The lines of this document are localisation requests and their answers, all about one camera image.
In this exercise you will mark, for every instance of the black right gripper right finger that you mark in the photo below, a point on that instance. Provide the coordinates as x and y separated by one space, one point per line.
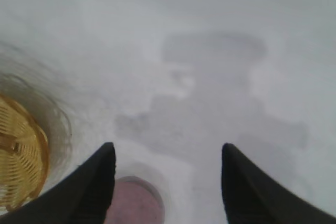
252 197

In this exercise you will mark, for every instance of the yellow woven wicker basket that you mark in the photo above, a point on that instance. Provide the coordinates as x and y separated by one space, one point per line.
21 155

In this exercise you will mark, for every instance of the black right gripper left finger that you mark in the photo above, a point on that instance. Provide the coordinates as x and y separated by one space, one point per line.
84 192

